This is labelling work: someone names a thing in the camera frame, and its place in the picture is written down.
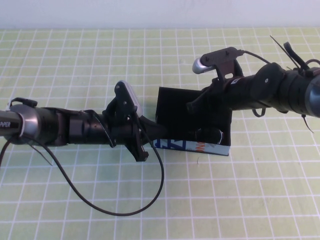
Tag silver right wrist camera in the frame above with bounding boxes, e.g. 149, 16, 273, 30
191, 46, 245, 75

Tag black frame glasses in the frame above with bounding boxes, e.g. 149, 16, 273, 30
193, 126, 225, 146

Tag black glasses case box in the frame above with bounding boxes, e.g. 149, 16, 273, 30
152, 86, 234, 157

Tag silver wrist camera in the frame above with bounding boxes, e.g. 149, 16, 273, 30
191, 46, 245, 75
115, 79, 144, 118

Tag black camera cable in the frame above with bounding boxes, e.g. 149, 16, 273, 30
0, 113, 166, 216
236, 41, 320, 76

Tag white zip tie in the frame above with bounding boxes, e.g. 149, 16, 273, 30
8, 99, 25, 138

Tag black right camera cable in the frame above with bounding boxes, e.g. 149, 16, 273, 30
236, 41, 320, 76

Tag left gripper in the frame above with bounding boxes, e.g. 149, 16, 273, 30
107, 109, 169, 163

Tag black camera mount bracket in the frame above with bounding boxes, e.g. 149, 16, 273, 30
102, 83, 138, 126
213, 58, 245, 85

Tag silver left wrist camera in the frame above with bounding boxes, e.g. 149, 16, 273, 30
115, 79, 144, 118

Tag black left camera cable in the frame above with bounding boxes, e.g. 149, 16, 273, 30
0, 113, 166, 216

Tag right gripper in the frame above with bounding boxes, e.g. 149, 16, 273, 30
186, 78, 233, 114

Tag green white checkered tablecloth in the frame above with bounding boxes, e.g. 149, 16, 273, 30
0, 27, 320, 240

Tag black zip tie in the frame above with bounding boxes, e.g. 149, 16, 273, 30
301, 113, 315, 135
29, 141, 54, 167
269, 34, 302, 72

